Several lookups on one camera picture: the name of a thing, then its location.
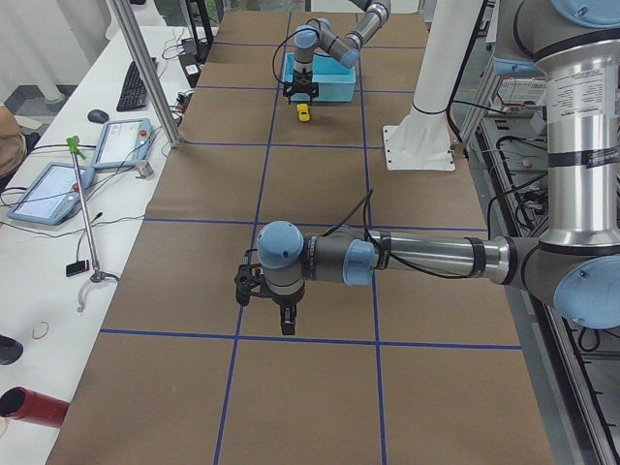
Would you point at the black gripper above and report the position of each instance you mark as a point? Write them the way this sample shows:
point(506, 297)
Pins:
point(292, 90)
point(285, 301)

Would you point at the yellow beetle toy car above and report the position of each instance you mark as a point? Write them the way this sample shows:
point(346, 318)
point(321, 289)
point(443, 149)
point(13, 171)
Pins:
point(303, 112)

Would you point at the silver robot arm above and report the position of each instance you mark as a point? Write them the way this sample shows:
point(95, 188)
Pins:
point(317, 36)
point(574, 265)

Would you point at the light blue plastic bin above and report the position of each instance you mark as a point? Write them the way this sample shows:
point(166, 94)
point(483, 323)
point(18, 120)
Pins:
point(334, 82)

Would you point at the black keyboard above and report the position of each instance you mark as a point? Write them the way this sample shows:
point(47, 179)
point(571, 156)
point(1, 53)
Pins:
point(133, 95)

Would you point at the small metal block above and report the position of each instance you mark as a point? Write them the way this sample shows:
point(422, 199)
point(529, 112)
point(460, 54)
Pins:
point(143, 169)

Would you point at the far blue teach pendant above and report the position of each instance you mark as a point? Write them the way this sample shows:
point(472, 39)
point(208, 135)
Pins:
point(122, 144)

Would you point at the blue teach pendant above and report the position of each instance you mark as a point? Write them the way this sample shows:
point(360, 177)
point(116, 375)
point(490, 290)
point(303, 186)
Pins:
point(50, 199)
point(122, 144)

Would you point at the grey computer mouse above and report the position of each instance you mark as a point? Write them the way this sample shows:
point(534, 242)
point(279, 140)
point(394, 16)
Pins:
point(97, 116)

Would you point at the near blue teach pendant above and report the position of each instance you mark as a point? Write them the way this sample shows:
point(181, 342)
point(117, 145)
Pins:
point(50, 199)

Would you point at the red cylinder bottle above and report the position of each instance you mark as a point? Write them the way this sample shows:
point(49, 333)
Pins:
point(21, 403)

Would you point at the seated person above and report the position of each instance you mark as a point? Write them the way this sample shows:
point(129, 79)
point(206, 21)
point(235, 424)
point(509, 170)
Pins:
point(12, 143)

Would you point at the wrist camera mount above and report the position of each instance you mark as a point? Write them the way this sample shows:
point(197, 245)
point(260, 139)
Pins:
point(250, 280)

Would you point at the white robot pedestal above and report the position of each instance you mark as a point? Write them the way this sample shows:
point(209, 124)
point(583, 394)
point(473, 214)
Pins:
point(421, 141)

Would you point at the aluminium frame post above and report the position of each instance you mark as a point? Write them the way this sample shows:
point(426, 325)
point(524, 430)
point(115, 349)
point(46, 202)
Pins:
point(137, 47)

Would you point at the green handled reacher grabber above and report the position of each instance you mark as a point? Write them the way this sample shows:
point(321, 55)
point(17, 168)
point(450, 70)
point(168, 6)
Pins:
point(98, 275)

